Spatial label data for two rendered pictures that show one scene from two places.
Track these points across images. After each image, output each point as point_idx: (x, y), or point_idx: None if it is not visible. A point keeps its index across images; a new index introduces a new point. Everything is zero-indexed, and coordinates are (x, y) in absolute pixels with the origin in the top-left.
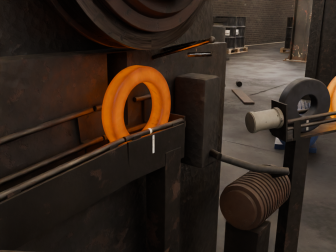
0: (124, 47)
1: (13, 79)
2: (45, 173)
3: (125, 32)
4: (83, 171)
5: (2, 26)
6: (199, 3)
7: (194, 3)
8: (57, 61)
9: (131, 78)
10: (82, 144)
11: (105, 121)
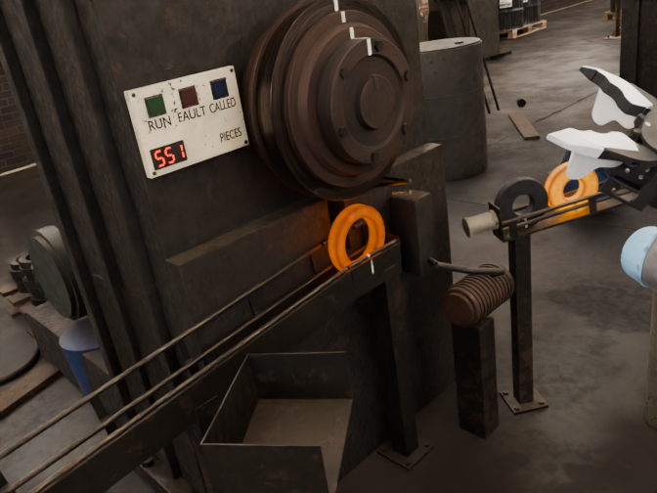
0: None
1: (265, 239)
2: (296, 302)
3: (339, 192)
4: (321, 297)
5: (251, 200)
6: None
7: None
8: (291, 217)
9: (348, 220)
10: (316, 274)
11: (331, 255)
